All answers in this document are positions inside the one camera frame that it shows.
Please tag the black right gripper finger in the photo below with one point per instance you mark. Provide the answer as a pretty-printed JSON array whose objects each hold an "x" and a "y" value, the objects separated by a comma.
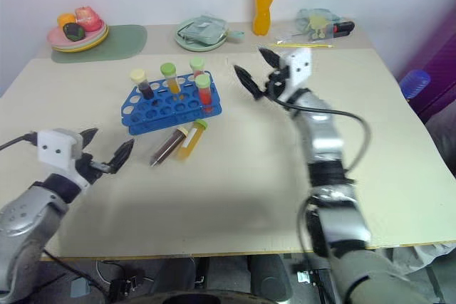
[
  {"x": 249, "y": 81},
  {"x": 271, "y": 59}
]

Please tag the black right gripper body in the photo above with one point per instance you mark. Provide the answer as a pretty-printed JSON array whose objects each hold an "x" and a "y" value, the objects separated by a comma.
[{"x": 276, "y": 85}]

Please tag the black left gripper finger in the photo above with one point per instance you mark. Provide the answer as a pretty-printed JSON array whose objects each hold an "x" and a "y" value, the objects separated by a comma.
[
  {"x": 89, "y": 136},
  {"x": 123, "y": 154}
]

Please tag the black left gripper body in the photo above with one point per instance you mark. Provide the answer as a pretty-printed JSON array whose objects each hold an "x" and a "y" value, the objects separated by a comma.
[{"x": 87, "y": 170}]

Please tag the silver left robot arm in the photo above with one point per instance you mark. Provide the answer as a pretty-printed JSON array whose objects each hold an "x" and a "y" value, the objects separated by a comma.
[{"x": 25, "y": 218}]

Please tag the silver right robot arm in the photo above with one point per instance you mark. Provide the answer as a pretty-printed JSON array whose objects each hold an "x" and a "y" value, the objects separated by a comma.
[{"x": 326, "y": 140}]

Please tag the blue test tube rack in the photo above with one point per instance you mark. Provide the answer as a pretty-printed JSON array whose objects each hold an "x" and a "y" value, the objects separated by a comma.
[{"x": 142, "y": 119}]

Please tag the yellow stick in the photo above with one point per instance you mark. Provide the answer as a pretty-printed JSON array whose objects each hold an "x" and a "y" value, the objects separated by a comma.
[{"x": 306, "y": 44}]

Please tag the small light blue scoop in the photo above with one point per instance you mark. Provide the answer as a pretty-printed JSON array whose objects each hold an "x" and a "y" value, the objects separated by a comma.
[{"x": 236, "y": 34}]

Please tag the dark red tube cream cap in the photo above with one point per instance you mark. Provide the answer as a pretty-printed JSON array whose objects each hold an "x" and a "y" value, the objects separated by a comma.
[{"x": 167, "y": 147}]

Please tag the red liquid tube green cap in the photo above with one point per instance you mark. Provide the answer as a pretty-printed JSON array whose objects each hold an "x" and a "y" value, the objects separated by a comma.
[{"x": 205, "y": 92}]

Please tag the orange soda bottle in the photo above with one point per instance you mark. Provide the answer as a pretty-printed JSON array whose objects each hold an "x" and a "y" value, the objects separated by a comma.
[{"x": 264, "y": 8}]

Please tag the pink liquid tube green cap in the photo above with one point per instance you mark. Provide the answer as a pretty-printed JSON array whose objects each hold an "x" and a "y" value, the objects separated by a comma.
[{"x": 197, "y": 65}]

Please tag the plastic bag with yellow toy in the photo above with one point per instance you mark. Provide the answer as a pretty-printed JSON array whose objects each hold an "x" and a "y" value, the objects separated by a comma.
[{"x": 317, "y": 22}]

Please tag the light green plate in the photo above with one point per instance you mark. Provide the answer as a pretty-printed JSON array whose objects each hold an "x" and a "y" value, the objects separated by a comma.
[{"x": 194, "y": 46}]

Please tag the clear plastic packet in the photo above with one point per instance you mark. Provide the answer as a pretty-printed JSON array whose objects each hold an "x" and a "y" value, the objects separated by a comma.
[{"x": 204, "y": 30}]

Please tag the yellow liquid tube green cap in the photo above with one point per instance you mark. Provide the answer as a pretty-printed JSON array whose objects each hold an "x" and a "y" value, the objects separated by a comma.
[{"x": 190, "y": 142}]

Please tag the dark liquid tube cream cap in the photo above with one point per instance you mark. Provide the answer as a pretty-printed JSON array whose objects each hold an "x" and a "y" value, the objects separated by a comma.
[{"x": 144, "y": 87}]

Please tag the orange liquid tube green cap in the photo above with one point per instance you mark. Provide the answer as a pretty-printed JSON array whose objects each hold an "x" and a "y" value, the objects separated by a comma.
[{"x": 172, "y": 79}]

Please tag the red and black tool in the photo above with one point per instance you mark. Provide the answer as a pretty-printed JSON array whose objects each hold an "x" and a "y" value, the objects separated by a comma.
[{"x": 343, "y": 27}]

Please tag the stack of pastel plates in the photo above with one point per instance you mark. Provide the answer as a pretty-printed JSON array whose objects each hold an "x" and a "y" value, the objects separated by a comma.
[{"x": 71, "y": 45}]

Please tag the green placemat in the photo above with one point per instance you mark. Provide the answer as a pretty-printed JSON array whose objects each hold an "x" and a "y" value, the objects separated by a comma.
[{"x": 124, "y": 42}]

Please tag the black and green avocado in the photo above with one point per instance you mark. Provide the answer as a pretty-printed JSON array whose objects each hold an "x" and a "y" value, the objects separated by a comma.
[{"x": 73, "y": 31}]

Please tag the red apple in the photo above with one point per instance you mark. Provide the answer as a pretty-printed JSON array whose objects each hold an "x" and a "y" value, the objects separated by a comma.
[{"x": 87, "y": 19}]

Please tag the blue-grey box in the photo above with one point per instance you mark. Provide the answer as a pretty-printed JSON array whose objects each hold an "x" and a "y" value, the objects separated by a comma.
[{"x": 82, "y": 288}]

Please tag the orange fruit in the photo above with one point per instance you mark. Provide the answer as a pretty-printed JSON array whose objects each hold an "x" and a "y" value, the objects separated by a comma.
[{"x": 66, "y": 19}]

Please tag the black power connector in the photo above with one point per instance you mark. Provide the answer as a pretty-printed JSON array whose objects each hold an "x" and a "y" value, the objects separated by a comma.
[{"x": 126, "y": 284}]

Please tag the blue bottle cap object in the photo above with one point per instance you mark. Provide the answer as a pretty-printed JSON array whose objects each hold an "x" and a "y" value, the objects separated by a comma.
[{"x": 415, "y": 83}]

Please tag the grey fabric seat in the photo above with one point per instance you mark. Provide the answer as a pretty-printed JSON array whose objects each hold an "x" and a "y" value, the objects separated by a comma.
[{"x": 443, "y": 133}]

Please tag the grey cylinder under table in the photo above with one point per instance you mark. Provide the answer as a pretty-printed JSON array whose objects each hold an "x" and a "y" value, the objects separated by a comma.
[{"x": 269, "y": 275}]

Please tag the crumpled clear plastic sheet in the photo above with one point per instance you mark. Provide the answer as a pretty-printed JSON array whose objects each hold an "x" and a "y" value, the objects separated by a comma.
[{"x": 427, "y": 252}]

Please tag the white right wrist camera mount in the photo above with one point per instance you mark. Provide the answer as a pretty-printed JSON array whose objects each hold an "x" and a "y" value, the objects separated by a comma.
[{"x": 299, "y": 69}]

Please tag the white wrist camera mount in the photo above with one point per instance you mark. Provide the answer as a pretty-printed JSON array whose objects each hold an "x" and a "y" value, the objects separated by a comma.
[
  {"x": 299, "y": 69},
  {"x": 53, "y": 147}
]

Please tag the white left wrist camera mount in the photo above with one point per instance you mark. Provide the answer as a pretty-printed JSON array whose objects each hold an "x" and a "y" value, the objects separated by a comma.
[{"x": 53, "y": 147}]

